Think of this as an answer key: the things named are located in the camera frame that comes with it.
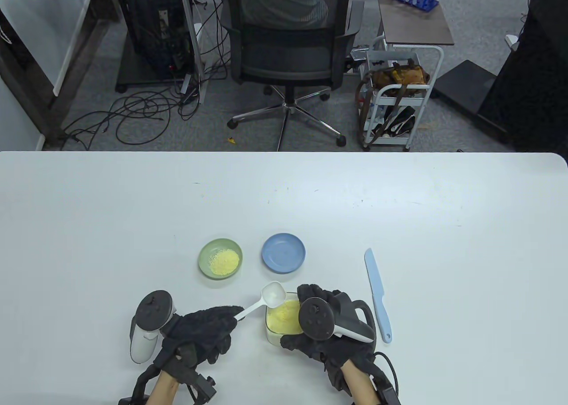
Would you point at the person's left hand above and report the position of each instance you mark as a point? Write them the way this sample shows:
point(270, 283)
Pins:
point(199, 327)

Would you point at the small white device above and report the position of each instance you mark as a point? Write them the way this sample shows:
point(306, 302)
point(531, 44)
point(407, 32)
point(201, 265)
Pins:
point(512, 41)

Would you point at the brown leather bag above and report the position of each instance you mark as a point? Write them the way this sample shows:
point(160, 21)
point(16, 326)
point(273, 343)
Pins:
point(399, 74)

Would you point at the small blue dish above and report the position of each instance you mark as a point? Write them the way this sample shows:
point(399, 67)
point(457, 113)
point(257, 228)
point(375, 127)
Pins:
point(283, 253)

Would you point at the white coffee spoon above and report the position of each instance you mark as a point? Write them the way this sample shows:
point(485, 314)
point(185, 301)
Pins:
point(273, 293)

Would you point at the person's right hand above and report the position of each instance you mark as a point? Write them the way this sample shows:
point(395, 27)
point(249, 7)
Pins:
point(319, 349)

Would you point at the dark wooden desk frame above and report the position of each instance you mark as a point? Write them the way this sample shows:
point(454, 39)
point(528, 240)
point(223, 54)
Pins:
point(26, 94)

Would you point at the black flat platform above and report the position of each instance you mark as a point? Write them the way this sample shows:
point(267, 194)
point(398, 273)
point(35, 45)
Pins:
point(463, 85)

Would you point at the small green dish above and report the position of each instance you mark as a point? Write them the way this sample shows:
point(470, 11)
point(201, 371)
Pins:
point(206, 256)

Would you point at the black computer tower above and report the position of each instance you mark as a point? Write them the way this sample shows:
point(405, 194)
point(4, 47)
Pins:
point(146, 32)

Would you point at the black cabinet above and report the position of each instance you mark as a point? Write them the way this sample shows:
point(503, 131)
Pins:
point(532, 90)

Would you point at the white rolling cart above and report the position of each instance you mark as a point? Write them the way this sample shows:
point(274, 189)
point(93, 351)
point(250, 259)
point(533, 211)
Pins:
point(390, 142)

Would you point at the white metal desk leg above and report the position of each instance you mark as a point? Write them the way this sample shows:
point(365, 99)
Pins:
point(194, 45)

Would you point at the person's right forearm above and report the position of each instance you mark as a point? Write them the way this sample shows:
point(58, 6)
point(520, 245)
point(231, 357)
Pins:
point(361, 383)

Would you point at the light blue plastic knife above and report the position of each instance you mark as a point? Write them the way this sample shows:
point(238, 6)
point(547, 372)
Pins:
point(377, 289)

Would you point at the yellow chicken bouillon heap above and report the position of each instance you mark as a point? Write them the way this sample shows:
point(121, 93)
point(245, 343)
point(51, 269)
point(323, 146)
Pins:
point(224, 262)

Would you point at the clear chicken bouillon container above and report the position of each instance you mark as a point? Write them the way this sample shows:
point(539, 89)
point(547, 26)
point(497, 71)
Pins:
point(284, 318)

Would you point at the black office chair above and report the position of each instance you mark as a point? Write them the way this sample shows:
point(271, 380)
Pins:
point(288, 54)

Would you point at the black and white controller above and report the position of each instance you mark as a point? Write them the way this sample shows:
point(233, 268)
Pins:
point(315, 318)
point(153, 309)

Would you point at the person's left forearm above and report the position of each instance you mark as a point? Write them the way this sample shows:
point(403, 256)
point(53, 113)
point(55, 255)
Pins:
point(162, 389)

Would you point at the grey power strip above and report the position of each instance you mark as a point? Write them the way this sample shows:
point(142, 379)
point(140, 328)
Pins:
point(187, 85)

